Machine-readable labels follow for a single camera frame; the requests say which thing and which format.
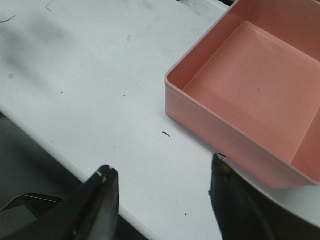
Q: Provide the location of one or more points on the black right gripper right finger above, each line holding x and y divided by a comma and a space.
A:
243, 213

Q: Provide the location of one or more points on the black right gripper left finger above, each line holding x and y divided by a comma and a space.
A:
90, 213

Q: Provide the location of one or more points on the pink plastic bin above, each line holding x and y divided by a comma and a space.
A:
250, 88

